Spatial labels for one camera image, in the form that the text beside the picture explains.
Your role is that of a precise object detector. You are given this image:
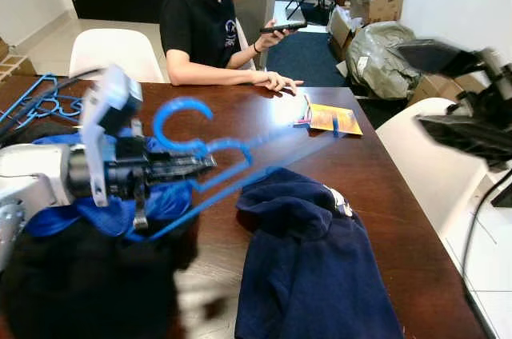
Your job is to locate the yellow card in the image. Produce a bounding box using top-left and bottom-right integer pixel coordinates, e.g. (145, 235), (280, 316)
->
(306, 102), (363, 137)

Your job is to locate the cardboard box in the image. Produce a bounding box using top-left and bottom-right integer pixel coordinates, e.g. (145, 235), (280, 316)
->
(0, 38), (37, 84)
(350, 0), (405, 26)

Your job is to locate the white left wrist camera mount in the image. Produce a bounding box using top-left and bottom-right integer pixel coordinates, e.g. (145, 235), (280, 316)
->
(80, 66), (146, 208)

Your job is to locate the grey-green plastic bag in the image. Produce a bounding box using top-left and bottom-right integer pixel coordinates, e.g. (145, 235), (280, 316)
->
(344, 21), (422, 102)

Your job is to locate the black smartphone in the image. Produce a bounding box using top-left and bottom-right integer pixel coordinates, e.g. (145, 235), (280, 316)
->
(258, 21), (308, 34)

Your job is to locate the navy blue shirt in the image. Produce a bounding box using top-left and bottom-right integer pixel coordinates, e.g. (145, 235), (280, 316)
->
(234, 167), (403, 339)

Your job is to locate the royal blue shirt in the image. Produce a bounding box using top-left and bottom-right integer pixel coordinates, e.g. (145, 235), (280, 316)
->
(24, 130), (197, 241)

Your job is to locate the black garment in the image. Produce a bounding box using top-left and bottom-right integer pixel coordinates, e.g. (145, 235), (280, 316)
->
(0, 215), (201, 339)

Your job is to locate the dark blue floor mat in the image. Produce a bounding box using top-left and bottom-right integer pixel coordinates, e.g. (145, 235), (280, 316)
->
(266, 31), (353, 88)

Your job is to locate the blue plastic hanger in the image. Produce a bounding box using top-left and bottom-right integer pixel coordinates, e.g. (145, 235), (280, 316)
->
(0, 74), (58, 130)
(128, 97), (345, 241)
(16, 90), (85, 118)

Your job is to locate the man's left hand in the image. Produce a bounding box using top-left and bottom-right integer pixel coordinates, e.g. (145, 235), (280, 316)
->
(262, 27), (298, 46)

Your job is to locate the white plastic chair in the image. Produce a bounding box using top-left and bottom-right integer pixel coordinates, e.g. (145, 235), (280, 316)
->
(374, 98), (485, 236)
(69, 29), (166, 84)

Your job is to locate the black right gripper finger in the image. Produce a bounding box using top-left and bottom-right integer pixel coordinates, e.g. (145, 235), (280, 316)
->
(416, 111), (512, 166)
(394, 39), (489, 76)

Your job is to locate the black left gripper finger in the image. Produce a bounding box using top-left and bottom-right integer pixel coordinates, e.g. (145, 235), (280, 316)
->
(152, 155), (217, 169)
(154, 165), (217, 182)

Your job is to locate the man's right hand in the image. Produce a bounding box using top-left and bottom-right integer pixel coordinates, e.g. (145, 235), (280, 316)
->
(254, 70), (306, 94)

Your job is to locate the man in black t-shirt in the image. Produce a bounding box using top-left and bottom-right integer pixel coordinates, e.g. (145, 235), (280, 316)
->
(158, 0), (274, 84)

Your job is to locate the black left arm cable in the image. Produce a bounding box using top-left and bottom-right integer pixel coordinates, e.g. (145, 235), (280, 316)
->
(0, 67), (103, 146)

